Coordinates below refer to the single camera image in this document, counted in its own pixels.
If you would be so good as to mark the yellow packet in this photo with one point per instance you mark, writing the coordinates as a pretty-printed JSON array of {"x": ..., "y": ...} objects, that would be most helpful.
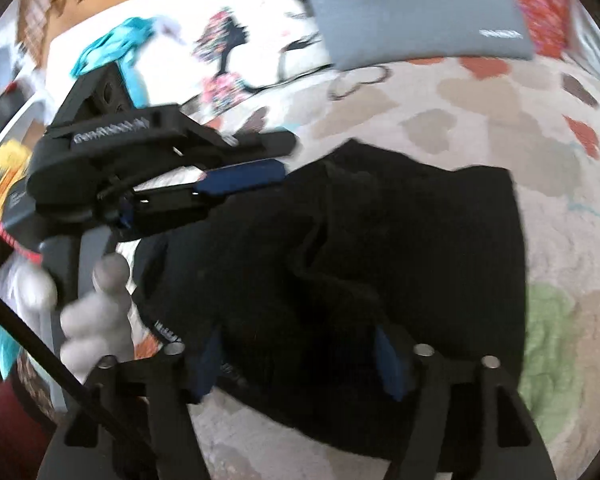
[{"x": 2, "y": 170}]

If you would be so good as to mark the teal cloth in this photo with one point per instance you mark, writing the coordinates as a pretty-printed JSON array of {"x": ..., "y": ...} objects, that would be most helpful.
[{"x": 115, "y": 42}]

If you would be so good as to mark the grey folded garment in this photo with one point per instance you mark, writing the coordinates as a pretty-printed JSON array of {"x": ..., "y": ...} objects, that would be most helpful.
[{"x": 410, "y": 15}]

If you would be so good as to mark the person's left hand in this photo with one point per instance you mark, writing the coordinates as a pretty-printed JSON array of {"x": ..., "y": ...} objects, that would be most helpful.
[{"x": 97, "y": 320}]

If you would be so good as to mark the white sheet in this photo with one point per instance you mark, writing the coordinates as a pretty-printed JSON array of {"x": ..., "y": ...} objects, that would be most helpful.
[{"x": 175, "y": 75}]

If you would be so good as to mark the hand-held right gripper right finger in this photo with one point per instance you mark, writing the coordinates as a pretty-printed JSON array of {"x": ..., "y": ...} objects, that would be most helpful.
[{"x": 390, "y": 365}]

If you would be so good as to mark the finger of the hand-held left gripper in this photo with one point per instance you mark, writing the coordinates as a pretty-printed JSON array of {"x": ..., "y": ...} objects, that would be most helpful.
[
  {"x": 245, "y": 175},
  {"x": 260, "y": 142}
]

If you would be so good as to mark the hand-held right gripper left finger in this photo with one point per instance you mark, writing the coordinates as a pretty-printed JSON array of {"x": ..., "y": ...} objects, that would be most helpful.
[{"x": 207, "y": 366}]

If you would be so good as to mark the thin black rod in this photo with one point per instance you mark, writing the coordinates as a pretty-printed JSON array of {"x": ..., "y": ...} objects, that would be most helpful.
[{"x": 30, "y": 340}]

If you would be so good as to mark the floral patterned cloth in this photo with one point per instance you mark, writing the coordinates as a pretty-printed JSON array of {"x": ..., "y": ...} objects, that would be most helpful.
[{"x": 222, "y": 35}]

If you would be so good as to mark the heart printed blanket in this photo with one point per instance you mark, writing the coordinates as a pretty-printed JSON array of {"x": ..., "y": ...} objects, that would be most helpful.
[{"x": 480, "y": 110}]

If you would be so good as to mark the black pants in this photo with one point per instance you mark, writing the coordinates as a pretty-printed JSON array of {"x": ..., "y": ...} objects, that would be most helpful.
[{"x": 380, "y": 240}]

